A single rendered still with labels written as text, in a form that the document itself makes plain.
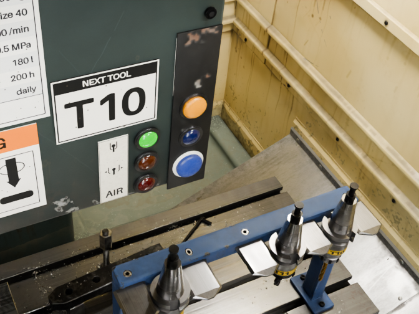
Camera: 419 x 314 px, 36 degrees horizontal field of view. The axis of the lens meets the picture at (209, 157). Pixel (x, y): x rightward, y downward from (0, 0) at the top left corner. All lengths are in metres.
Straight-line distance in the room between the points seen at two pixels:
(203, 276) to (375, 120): 0.68
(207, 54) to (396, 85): 0.93
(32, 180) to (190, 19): 0.21
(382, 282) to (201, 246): 0.66
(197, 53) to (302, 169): 1.24
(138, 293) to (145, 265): 0.05
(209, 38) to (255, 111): 1.47
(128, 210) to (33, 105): 1.43
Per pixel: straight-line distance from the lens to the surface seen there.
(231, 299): 1.42
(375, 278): 1.63
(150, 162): 0.65
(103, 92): 0.57
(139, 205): 1.99
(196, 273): 1.06
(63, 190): 0.64
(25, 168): 0.60
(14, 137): 0.57
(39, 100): 0.56
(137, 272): 1.04
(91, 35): 0.54
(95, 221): 1.95
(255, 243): 1.11
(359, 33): 1.55
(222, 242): 1.09
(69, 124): 0.58
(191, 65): 0.59
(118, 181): 0.66
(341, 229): 1.14
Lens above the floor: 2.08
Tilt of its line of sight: 44 degrees down
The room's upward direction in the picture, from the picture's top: 7 degrees clockwise
